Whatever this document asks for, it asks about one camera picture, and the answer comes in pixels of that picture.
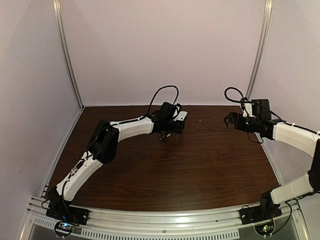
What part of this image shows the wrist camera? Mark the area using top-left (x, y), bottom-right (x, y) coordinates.
top-left (241, 99), bottom-right (272, 121)
top-left (157, 102), bottom-right (182, 121)

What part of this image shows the aluminium frame post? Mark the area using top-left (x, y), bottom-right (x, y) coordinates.
top-left (52, 0), bottom-right (84, 110)
top-left (245, 0), bottom-right (273, 99)

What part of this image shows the circuit board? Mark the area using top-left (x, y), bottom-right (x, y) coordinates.
top-left (53, 221), bottom-right (75, 238)
top-left (254, 220), bottom-right (275, 237)

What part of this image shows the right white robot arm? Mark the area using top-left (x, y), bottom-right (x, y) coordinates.
top-left (223, 112), bottom-right (320, 218)

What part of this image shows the front aluminium rail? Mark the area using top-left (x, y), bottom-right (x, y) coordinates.
top-left (17, 196), bottom-right (311, 240)

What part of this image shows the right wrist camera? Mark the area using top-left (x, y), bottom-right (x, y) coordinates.
top-left (241, 99), bottom-right (272, 121)

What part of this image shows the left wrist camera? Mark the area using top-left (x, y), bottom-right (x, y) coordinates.
top-left (157, 102), bottom-right (182, 121)

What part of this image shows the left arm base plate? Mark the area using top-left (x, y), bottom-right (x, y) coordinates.
top-left (45, 205), bottom-right (89, 226)

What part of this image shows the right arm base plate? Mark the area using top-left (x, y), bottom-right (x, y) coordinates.
top-left (238, 205), bottom-right (282, 225)

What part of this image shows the left aluminium frame post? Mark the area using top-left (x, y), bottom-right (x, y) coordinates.
top-left (52, 0), bottom-right (84, 110)

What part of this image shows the right aluminium frame post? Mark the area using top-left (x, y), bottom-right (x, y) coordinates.
top-left (245, 0), bottom-right (273, 99)

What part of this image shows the white remote control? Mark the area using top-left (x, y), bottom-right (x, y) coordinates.
top-left (173, 111), bottom-right (188, 122)

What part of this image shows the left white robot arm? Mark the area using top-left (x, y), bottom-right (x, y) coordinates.
top-left (47, 111), bottom-right (188, 209)

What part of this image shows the left circuit board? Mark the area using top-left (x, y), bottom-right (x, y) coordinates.
top-left (53, 221), bottom-right (75, 238)

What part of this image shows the right circuit board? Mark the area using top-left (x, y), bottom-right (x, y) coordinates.
top-left (254, 220), bottom-right (275, 237)

